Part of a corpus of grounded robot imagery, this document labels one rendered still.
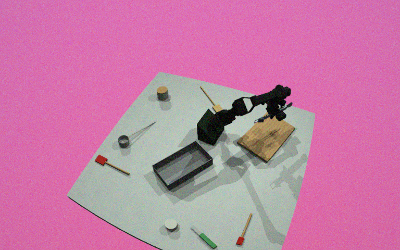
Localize red spatula with wooden handle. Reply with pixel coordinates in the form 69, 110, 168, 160
95, 155, 130, 175

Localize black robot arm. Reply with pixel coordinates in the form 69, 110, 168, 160
208, 84, 291, 130

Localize grey cylinder with tan top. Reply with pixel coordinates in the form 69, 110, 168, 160
157, 86, 168, 101

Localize pale grey short cylinder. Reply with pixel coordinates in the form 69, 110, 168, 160
165, 219, 178, 231

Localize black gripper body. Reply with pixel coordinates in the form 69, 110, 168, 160
261, 100, 286, 121

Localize light brown wooden board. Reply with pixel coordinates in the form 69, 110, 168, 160
237, 116, 295, 163

